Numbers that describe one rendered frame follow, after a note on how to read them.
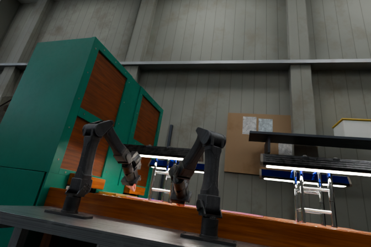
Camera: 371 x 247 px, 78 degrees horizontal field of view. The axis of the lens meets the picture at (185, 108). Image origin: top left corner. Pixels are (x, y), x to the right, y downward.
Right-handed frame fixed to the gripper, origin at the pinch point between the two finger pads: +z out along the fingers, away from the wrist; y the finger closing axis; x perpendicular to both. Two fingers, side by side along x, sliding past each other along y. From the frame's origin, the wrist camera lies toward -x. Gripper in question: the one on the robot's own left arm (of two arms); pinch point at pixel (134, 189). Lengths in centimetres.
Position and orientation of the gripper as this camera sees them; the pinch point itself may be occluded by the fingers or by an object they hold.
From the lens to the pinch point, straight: 151.1
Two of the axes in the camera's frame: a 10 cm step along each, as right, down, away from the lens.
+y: -9.5, -0.1, 3.0
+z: 1.2, 9.0, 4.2
